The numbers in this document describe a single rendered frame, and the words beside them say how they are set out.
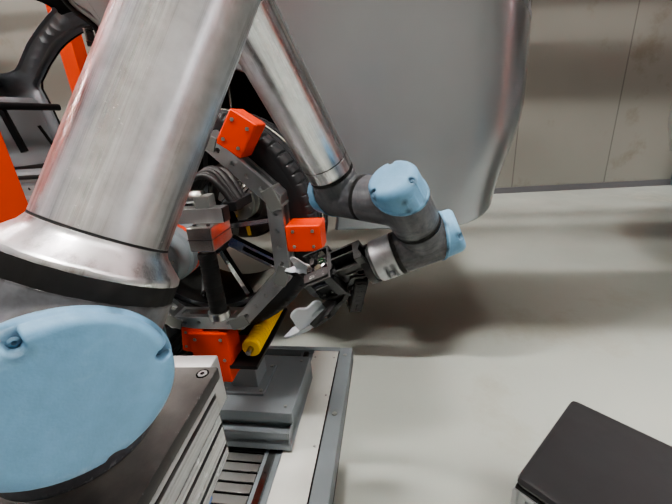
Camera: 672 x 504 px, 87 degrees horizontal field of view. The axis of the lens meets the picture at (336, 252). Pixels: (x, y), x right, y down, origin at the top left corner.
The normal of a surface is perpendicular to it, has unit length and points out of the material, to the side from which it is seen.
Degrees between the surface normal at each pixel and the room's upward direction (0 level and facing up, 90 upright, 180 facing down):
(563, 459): 0
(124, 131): 76
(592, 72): 90
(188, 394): 0
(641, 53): 90
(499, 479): 0
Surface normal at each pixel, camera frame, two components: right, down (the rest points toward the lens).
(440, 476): -0.07, -0.94
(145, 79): 0.37, 0.07
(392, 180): -0.48, -0.55
